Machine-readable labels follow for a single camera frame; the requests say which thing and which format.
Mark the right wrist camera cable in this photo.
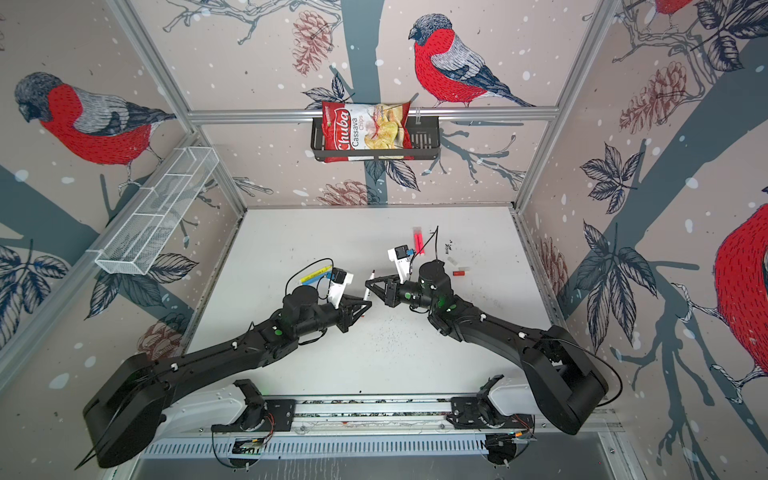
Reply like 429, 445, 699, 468
413, 225, 440, 265

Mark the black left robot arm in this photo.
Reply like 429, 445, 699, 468
81, 286, 372, 468

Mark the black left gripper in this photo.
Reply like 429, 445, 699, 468
295, 294, 373, 339

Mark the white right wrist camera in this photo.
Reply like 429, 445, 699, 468
387, 245, 415, 284

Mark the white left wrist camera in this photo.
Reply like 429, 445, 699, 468
327, 267, 354, 309

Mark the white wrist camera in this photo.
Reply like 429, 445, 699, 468
327, 267, 354, 309
387, 245, 415, 284

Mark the black wire wall basket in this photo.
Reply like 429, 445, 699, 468
310, 109, 441, 163

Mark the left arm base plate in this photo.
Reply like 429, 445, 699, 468
211, 399, 297, 435

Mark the white mesh wall tray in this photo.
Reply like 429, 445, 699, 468
95, 146, 219, 275

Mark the red cassava chips bag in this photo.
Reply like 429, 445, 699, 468
317, 102, 412, 163

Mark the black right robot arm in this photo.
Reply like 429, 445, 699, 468
365, 260, 609, 435

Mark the yellow highlighter pen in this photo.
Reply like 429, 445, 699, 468
300, 266, 333, 285

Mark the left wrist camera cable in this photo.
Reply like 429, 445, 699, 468
284, 257, 335, 298

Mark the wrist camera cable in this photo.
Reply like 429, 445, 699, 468
413, 225, 440, 265
284, 257, 335, 298

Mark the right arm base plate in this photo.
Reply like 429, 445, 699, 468
445, 396, 535, 430

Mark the aluminium front rail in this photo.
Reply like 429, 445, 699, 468
125, 389, 625, 439

